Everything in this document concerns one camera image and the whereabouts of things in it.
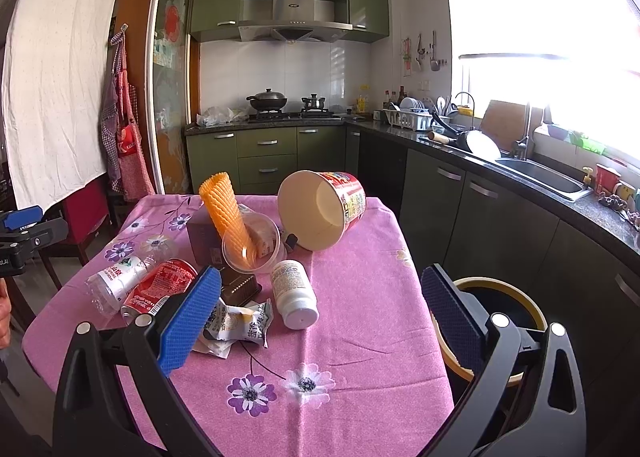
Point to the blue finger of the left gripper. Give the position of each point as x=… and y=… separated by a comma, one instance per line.
x=18, y=220

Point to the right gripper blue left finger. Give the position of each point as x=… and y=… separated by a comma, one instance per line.
x=183, y=317

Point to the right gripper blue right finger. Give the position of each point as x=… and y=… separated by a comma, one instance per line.
x=460, y=318

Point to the white snack wrapper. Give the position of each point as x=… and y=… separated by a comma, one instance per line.
x=228, y=325

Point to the red Coca-Cola can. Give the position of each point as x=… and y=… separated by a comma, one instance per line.
x=171, y=277

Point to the clear plastic water bottle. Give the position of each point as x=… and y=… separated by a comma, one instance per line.
x=128, y=264

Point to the purple cardboard box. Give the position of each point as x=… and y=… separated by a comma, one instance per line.
x=236, y=289

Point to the clear plastic cup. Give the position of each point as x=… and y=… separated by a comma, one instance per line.
x=265, y=250

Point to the white pill bottle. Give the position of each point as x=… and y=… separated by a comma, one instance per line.
x=295, y=299

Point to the orange foam fruit net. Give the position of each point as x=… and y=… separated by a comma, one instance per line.
x=219, y=198

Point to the large paper noodle bucket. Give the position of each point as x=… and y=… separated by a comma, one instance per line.
x=318, y=208

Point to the steel kitchen sink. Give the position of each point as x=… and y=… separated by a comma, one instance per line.
x=556, y=182

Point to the chrome kitchen faucet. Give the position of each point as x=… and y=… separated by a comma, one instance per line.
x=520, y=146

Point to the person's left hand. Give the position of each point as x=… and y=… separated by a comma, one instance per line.
x=5, y=316

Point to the red chair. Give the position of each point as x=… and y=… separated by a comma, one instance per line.
x=85, y=212

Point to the dark lower counter cabinets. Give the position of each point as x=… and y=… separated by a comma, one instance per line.
x=575, y=258

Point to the red checked apron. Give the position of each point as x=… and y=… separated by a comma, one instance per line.
x=119, y=130

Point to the pink floral tablecloth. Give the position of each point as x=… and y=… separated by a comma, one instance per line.
x=367, y=379

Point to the green lower drawer cabinet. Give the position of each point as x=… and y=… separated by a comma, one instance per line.
x=258, y=158

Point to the black frying pan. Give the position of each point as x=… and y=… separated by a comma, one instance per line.
x=474, y=142

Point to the wooden rolling pin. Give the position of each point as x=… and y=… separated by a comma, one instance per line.
x=440, y=138

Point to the red mug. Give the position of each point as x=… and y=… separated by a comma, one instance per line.
x=606, y=180

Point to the wooden cutting board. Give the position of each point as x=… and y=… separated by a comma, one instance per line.
x=503, y=122

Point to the white dish rack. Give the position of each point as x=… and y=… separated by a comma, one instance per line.
x=410, y=114

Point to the white plastic bag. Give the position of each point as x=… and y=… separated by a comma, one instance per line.
x=220, y=115

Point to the glass sliding door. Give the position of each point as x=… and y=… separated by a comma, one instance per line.
x=166, y=88

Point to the white hanging cloth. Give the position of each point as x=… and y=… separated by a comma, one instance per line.
x=53, y=76

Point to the black wok with lid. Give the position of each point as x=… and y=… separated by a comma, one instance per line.
x=267, y=101

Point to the small steel pot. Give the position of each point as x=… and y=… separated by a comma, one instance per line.
x=314, y=102

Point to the steel range hood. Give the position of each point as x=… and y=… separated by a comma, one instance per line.
x=294, y=20

